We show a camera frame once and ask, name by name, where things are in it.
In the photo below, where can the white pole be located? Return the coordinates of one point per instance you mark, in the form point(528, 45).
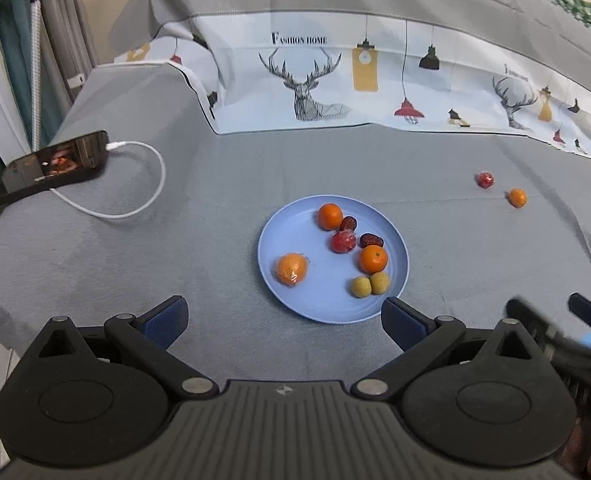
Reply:
point(35, 60)

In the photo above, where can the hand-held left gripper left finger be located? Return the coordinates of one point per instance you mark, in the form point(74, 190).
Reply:
point(168, 320)

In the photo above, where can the small bare orange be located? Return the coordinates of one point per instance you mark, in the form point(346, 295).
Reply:
point(517, 197)
point(373, 258)

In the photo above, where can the teal curtain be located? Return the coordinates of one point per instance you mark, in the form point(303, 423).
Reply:
point(10, 35)

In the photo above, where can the small green fruit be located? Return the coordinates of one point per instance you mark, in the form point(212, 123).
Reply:
point(360, 287)
point(379, 283)

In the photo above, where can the red date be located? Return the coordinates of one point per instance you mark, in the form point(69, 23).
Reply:
point(372, 240)
point(348, 223)

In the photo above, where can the grey curtain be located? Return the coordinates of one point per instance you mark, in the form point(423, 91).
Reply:
point(68, 25)

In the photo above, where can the deer printed white sheet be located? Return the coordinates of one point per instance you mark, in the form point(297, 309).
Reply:
point(385, 80)

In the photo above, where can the black smartphone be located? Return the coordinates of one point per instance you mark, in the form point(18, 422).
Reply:
point(55, 162)

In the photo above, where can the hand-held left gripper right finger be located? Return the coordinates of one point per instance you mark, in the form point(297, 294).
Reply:
point(403, 321)

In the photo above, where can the large bare orange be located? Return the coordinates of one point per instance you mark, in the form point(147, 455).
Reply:
point(330, 215)

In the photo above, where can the plastic orange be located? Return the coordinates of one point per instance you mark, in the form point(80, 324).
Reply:
point(292, 269)

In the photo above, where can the light blue round plate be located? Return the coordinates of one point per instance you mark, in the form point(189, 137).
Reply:
point(320, 295)

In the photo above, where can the red fruit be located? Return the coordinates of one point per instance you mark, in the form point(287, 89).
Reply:
point(485, 180)
point(343, 241)

